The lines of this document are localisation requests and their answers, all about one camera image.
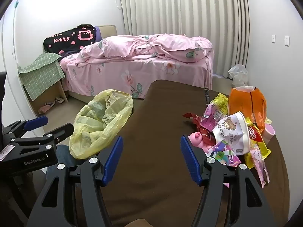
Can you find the pink printed packet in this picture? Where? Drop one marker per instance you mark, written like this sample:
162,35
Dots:
259,165

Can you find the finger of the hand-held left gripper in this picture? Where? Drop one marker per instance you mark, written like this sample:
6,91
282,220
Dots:
59,132
35,122

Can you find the black Hello Kitty pillow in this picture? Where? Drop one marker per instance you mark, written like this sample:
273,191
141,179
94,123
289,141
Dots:
66,40

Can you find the white plastic bag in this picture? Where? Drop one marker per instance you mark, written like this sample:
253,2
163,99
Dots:
238,74

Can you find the pink slipper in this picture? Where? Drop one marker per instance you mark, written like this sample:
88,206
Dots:
45,108

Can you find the white pleated curtain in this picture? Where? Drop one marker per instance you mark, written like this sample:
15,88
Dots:
177,9

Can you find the yellow pink snack packet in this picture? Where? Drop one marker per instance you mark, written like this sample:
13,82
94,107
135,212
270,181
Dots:
213,113

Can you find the colourful candy packet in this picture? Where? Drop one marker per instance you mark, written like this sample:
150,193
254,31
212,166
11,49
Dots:
223,156

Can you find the red wrapper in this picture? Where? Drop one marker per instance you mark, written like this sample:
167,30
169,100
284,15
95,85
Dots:
196,120

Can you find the orange snack bag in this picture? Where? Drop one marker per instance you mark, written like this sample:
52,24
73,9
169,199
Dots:
248,104

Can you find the white bear print paper cup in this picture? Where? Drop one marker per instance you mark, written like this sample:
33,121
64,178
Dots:
232,132

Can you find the pink bottle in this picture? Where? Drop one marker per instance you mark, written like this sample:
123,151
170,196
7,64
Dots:
269,132

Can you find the yellow packet with red label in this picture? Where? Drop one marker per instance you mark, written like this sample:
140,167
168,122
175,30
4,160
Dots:
254,134

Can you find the wooden bedside table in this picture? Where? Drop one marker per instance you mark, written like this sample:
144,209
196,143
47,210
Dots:
49,94

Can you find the white wall socket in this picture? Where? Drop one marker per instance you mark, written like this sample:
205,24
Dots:
273,39

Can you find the yellow plastic bag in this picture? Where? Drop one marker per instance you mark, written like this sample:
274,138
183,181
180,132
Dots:
94,127

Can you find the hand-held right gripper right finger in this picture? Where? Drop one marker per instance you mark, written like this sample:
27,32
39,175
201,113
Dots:
189,158

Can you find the beige headboard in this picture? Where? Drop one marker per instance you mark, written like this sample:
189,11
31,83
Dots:
109,30

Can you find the purple pillow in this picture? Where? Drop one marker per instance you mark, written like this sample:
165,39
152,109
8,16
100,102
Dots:
99,33

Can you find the white wall switch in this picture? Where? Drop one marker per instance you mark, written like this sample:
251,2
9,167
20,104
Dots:
287,40

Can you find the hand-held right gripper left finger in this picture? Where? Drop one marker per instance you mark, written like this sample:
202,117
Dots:
113,158

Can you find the green checked cloth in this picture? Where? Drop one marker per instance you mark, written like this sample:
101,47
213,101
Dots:
40,75

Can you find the bed with pink floral sheet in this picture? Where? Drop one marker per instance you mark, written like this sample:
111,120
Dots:
165,75

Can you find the pink floral duvet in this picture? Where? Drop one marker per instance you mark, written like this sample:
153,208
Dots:
142,45

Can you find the small dark clamp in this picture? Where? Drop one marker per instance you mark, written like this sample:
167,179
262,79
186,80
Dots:
207,95

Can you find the pink toy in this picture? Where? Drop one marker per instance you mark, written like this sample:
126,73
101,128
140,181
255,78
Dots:
196,138

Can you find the white shoe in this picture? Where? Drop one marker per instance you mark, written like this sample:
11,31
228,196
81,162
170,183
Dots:
59,100

